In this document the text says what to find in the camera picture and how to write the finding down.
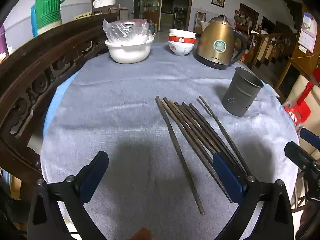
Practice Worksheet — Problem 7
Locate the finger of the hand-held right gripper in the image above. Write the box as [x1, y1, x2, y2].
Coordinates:
[284, 141, 316, 170]
[300, 128, 320, 144]

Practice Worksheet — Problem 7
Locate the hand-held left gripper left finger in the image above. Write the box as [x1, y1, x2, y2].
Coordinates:
[27, 151, 109, 240]

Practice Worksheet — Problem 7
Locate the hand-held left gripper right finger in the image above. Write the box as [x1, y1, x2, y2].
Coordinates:
[212, 152, 294, 240]

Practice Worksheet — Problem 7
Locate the bunch of dark chopsticks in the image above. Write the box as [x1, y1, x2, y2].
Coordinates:
[155, 95, 252, 216]

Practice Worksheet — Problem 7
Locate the grey metal chopstick holder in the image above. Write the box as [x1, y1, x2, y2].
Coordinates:
[222, 67, 265, 117]

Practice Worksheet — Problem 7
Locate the red plastic child chair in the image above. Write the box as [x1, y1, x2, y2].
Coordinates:
[284, 81, 320, 130]

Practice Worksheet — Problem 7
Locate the cream armchair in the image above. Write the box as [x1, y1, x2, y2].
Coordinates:
[287, 75, 320, 155]

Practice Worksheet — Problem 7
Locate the blue table cloth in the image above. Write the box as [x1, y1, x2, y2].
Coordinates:
[42, 62, 280, 240]

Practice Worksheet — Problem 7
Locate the grey table cloth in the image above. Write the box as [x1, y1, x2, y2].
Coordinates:
[41, 40, 300, 240]

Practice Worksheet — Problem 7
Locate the wooden stair railing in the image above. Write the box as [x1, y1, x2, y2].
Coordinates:
[250, 25, 300, 68]

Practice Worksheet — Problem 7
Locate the carved dark wooden sideboard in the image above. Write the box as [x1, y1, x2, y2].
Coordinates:
[0, 12, 120, 188]

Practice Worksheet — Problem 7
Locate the white ceramic pot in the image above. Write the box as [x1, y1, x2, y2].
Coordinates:
[105, 36, 155, 64]

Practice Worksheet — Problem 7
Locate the white bowl with red mark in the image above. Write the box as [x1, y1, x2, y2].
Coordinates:
[168, 41, 195, 56]

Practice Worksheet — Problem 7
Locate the gold electric kettle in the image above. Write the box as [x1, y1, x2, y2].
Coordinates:
[195, 14, 248, 70]

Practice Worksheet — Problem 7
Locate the red banded white bowl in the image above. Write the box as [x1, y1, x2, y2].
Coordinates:
[168, 35, 196, 46]

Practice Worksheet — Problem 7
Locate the clear plastic bag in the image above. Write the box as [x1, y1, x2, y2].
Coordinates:
[102, 19, 150, 43]

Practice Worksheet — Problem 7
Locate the plain white bowl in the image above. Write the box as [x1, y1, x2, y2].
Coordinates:
[169, 29, 196, 39]

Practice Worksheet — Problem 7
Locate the wooden dining chair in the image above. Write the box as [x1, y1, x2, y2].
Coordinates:
[194, 11, 207, 34]

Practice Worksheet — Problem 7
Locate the purple cup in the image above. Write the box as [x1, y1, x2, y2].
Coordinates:
[0, 25, 6, 55]

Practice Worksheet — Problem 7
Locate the blue thermos flask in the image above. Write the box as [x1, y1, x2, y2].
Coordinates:
[30, 4, 38, 37]

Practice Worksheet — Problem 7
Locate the metal kitchen rack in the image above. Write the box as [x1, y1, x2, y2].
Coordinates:
[174, 7, 187, 29]

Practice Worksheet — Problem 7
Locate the green thermos flask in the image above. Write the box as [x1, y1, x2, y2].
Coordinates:
[35, 0, 69, 34]

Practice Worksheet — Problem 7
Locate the pantry shelf with bottles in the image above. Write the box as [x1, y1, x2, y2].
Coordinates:
[140, 0, 162, 20]

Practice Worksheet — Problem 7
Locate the pink wall calendar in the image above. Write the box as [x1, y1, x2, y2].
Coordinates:
[298, 12, 318, 53]

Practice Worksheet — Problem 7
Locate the white pot with handle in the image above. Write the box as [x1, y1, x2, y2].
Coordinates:
[93, 0, 117, 8]

